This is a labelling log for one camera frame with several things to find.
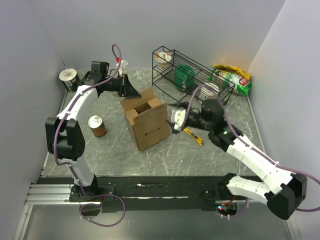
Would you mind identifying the green plastic cup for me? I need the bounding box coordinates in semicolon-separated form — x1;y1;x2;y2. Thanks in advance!
174;64;195;92

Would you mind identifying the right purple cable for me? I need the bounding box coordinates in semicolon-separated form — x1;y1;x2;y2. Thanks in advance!
181;84;320;213

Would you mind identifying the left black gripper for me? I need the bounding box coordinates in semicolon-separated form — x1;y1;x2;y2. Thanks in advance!
102;73;142;98

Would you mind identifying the black wire rack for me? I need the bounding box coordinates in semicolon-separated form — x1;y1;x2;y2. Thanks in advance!
151;45;236;105

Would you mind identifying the yogurt cup in rack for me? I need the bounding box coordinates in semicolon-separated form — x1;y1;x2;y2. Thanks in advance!
154;51;172;69

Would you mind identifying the green chips bag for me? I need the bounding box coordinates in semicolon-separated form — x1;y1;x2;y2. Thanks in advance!
213;68;252;96

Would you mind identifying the brown tin can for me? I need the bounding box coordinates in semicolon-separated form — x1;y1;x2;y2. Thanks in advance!
87;115;107;138

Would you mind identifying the white bowl in rack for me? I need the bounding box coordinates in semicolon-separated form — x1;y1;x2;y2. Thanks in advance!
198;82;220;101

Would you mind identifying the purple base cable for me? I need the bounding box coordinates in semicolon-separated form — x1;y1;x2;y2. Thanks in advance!
79;194;129;228

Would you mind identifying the yellow snack bag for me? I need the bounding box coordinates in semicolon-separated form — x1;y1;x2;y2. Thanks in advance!
212;64;251;80

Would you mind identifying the circuit board with leds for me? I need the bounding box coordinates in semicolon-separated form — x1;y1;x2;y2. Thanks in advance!
216;202;238;216

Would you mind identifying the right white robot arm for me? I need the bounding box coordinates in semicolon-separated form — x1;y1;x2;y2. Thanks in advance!
167;99;307;220

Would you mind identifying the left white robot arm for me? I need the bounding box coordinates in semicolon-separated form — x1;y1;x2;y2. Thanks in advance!
45;61;141;201

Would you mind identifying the brown cardboard express box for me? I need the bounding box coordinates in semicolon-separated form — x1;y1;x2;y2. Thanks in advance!
120;87;169;151

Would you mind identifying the black paper cup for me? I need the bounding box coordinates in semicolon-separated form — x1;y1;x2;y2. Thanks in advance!
58;68;80;92

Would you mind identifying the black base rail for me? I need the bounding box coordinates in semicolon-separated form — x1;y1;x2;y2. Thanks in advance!
37;176;244;213

